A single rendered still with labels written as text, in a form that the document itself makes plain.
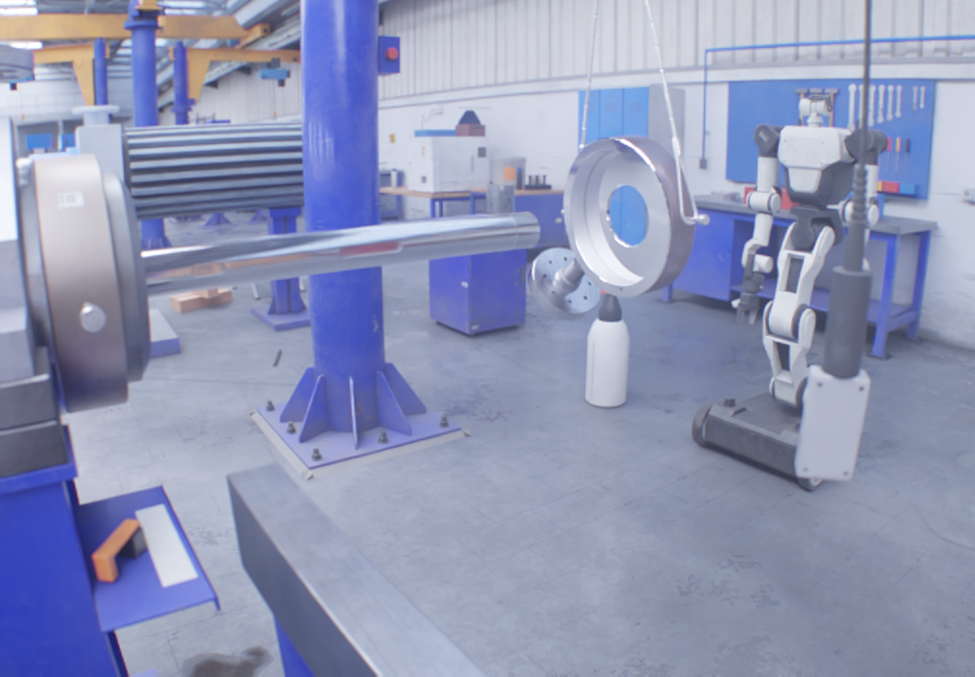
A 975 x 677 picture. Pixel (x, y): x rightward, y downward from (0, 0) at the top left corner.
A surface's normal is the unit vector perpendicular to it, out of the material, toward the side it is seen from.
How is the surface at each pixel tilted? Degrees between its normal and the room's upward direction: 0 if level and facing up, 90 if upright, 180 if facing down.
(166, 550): 0
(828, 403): 90
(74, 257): 70
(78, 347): 106
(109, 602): 0
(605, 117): 90
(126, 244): 64
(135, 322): 102
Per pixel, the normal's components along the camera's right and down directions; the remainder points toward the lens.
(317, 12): -0.31, 0.23
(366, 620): 0.00, -0.97
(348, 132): 0.36, 0.23
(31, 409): 0.60, 0.20
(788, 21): -0.82, 0.14
